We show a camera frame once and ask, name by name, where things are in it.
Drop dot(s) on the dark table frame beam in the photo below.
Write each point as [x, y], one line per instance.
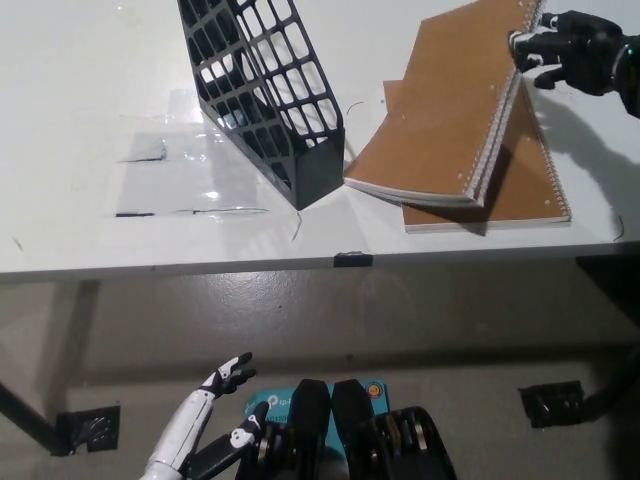
[615, 280]

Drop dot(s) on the clear plastic sheet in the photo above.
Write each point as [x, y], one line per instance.
[165, 185]

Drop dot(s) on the black right hand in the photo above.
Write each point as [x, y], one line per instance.
[585, 50]

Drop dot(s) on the brown spiral notebook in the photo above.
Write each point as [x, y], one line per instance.
[440, 110]
[525, 180]

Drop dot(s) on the teal tp-link box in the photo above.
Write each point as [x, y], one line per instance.
[277, 402]

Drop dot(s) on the black lattice book holder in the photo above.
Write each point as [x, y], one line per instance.
[320, 172]

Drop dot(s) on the black table foot bar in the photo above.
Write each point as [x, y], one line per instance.
[25, 415]
[617, 390]

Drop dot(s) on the white and black left hand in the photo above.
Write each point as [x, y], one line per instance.
[177, 430]

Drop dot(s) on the black clip on table edge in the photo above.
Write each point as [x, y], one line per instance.
[353, 259]

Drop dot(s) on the grey table leg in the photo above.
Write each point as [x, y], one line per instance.
[80, 350]

